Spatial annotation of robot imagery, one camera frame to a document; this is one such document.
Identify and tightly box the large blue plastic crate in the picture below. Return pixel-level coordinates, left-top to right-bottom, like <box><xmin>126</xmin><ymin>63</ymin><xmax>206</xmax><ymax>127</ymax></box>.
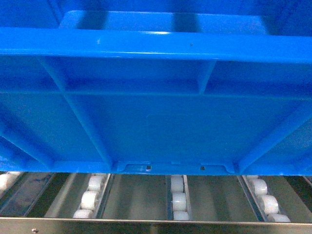
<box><xmin>0</xmin><ymin>0</ymin><xmax>312</xmax><ymax>176</ymax></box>

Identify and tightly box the stainless steel roller shelf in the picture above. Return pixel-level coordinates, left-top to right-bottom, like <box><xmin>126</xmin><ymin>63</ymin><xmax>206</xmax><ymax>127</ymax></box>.
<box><xmin>0</xmin><ymin>172</ymin><xmax>312</xmax><ymax>234</ymax></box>

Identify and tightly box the white roller track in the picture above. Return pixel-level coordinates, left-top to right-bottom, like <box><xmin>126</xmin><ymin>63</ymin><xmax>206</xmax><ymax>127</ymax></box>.
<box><xmin>166</xmin><ymin>175</ymin><xmax>193</xmax><ymax>221</ymax></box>

